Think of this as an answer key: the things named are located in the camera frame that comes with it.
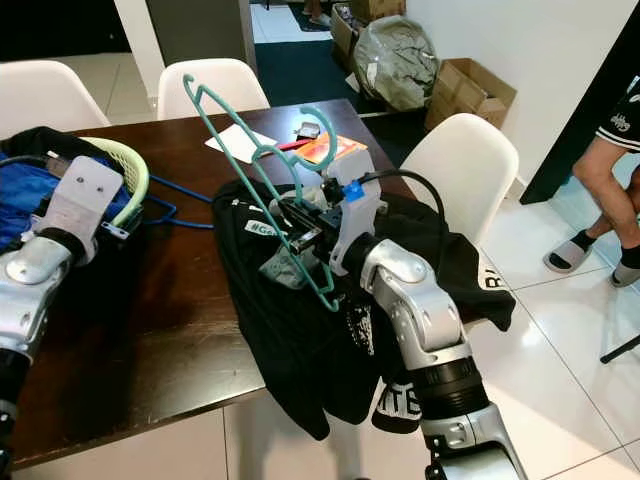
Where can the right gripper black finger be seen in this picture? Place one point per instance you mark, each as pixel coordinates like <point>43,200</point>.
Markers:
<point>282,238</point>
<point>288,211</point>

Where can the teal plastic hanger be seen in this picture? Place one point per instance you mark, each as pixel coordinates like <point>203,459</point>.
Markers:
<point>336,135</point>

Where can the blue mesh garment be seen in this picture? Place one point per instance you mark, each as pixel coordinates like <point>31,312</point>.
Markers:
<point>30,195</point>

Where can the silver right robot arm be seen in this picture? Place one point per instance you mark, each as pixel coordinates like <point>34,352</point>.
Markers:
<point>420,300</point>

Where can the white paper sheet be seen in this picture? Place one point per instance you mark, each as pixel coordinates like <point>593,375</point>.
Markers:
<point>235,143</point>

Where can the orange printed packet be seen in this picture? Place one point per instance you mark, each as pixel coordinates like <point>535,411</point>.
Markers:
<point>350,148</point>

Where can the black garment with white print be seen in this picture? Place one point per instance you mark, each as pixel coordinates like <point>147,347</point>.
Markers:
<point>290,340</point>

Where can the yellow-green plastic basket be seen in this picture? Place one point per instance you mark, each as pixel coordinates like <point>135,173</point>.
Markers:
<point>135,170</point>

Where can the grey-green stuffed bag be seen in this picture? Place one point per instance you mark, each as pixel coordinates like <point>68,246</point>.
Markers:
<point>395,60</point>

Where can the open brown cardboard box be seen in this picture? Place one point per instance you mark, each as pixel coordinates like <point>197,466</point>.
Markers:
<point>455,100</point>

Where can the grey-brown door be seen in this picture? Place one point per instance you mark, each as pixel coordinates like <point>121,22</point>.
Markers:
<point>200,30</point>

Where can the grey sandal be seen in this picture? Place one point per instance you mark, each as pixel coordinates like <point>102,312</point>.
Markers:
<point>565,258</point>
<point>628,276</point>

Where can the plain black garment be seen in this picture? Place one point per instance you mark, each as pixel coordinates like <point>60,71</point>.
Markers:
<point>40,140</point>

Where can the person in black shorts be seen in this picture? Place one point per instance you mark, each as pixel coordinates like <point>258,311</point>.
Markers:
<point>605,170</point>

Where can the black metal stand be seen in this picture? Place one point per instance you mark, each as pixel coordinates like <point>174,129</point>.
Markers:
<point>622,348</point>

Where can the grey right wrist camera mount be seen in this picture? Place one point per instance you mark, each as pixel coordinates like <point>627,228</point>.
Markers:
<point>353,230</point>

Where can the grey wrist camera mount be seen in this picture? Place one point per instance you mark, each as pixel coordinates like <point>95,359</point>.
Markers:
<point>85,198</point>
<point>353,230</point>

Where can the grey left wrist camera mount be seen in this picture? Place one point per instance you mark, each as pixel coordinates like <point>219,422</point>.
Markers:
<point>85,198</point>

